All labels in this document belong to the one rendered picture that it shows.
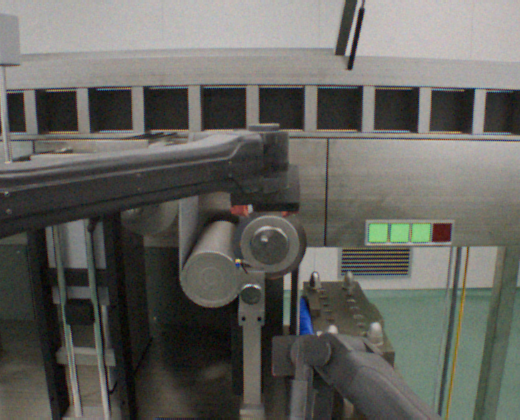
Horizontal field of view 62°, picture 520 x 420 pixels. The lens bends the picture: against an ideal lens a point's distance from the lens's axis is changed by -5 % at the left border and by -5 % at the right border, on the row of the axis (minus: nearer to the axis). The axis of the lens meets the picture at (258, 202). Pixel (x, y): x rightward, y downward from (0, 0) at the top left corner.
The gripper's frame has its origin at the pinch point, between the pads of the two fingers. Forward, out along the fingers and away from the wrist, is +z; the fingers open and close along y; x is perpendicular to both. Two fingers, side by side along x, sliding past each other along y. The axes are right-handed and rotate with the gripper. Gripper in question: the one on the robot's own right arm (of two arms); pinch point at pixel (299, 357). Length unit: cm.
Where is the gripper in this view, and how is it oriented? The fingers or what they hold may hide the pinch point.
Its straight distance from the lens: 89.1
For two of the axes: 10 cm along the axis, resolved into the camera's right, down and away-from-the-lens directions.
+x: 0.1, -9.4, 3.5
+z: 0.0, 3.5, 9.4
